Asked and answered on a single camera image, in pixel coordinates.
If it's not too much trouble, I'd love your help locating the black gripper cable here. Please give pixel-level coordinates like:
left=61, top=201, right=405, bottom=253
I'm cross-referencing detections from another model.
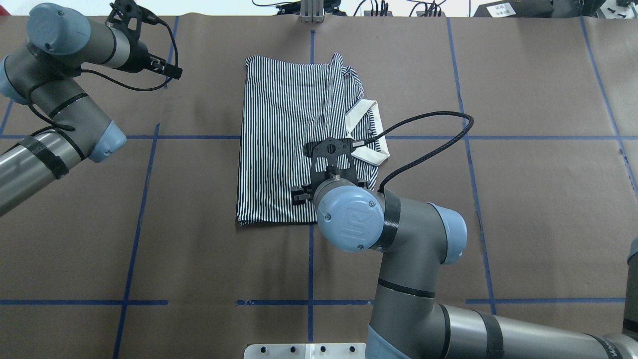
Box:
left=27, top=17, right=179, bottom=131
left=351, top=111, right=475, bottom=192

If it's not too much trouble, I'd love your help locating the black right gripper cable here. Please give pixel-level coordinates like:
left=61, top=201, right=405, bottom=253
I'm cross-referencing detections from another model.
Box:
left=351, top=111, right=475, bottom=192

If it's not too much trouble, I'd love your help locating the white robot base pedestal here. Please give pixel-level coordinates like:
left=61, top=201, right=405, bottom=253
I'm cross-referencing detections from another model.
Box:
left=243, top=343, right=366, bottom=359

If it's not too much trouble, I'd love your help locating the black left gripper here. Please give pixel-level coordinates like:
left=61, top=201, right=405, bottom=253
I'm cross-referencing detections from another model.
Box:
left=106, top=0, right=183, bottom=80

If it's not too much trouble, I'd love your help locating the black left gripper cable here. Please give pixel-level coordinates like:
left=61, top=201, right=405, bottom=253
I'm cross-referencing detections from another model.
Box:
left=27, top=17, right=179, bottom=131

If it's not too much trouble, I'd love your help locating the navy white striped polo shirt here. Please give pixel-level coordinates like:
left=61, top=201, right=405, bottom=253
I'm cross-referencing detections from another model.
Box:
left=237, top=53, right=383, bottom=225

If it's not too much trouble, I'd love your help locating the aluminium frame post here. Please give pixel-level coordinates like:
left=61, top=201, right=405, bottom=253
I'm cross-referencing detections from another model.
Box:
left=299, top=0, right=325, bottom=23

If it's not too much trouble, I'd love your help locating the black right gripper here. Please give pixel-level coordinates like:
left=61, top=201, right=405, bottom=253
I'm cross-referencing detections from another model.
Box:
left=292, top=137, right=369, bottom=205

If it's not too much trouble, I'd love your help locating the brown paper table cover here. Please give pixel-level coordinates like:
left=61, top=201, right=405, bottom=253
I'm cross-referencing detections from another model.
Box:
left=1, top=14, right=637, bottom=359

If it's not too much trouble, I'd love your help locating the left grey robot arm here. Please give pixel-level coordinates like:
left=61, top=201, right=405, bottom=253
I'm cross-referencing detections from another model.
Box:
left=1, top=0, right=182, bottom=214

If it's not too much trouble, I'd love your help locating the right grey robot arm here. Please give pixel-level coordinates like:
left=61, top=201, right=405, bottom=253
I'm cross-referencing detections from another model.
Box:
left=292, top=137, right=638, bottom=359

